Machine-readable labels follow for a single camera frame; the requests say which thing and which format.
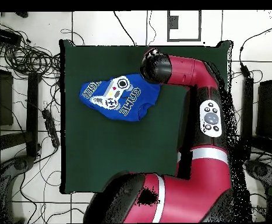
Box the dark monitor panel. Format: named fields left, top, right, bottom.
left=0, top=53, right=14, bottom=127
left=256, top=78, right=272, bottom=141

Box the black power strip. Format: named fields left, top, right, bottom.
left=41, top=108, right=61, bottom=148

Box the blue printed shirt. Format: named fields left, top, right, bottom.
left=79, top=73, right=162, bottom=123

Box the black stand beam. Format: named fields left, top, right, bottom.
left=240, top=76, right=255, bottom=160
left=26, top=73, right=42, bottom=157

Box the dark green tablecloth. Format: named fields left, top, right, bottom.
left=59, top=39, right=234, bottom=195

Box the black electronics box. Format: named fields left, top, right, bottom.
left=0, top=27, right=23, bottom=47

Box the black cable with plug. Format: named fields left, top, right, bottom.
left=239, top=22, right=272, bottom=78

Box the black cable tangle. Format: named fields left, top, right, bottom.
left=0, top=19, right=62, bottom=81

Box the grey rectangular frame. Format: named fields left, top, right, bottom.
left=167, top=10, right=202, bottom=42

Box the grey chair base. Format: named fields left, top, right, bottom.
left=0, top=155, right=35, bottom=223
left=243, top=159, right=272, bottom=187

